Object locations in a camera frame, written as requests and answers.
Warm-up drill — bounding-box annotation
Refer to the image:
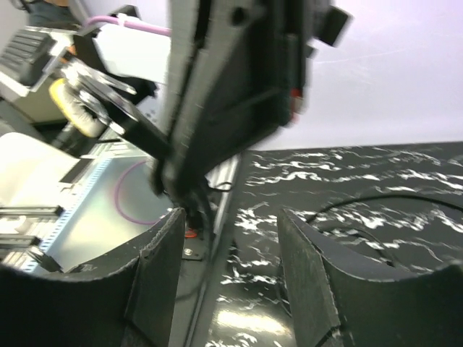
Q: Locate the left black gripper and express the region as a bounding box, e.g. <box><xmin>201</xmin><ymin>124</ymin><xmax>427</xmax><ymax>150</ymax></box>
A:
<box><xmin>151</xmin><ymin>0</ymin><xmax>351</xmax><ymax>200</ymax></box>

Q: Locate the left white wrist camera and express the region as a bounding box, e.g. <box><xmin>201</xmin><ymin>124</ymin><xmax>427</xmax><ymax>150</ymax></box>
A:
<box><xmin>73</xmin><ymin>12</ymin><xmax>171</xmax><ymax>85</ymax></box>

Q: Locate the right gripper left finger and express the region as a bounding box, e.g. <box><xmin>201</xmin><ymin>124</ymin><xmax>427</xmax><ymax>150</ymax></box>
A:
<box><xmin>68</xmin><ymin>207</ymin><xmax>187</xmax><ymax>347</ymax></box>

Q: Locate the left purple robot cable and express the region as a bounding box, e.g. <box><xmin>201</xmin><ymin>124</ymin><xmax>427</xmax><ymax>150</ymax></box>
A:
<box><xmin>82</xmin><ymin>15</ymin><xmax>172</xmax><ymax>226</ymax></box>

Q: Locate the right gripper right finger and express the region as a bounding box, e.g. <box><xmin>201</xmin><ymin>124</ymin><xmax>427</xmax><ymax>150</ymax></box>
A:
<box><xmin>278</xmin><ymin>210</ymin><xmax>449</xmax><ymax>346</ymax></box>

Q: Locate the thin black power cable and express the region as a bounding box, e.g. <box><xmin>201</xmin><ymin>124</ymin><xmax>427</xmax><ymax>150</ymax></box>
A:
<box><xmin>303</xmin><ymin>193</ymin><xmax>463</xmax><ymax>275</ymax></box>

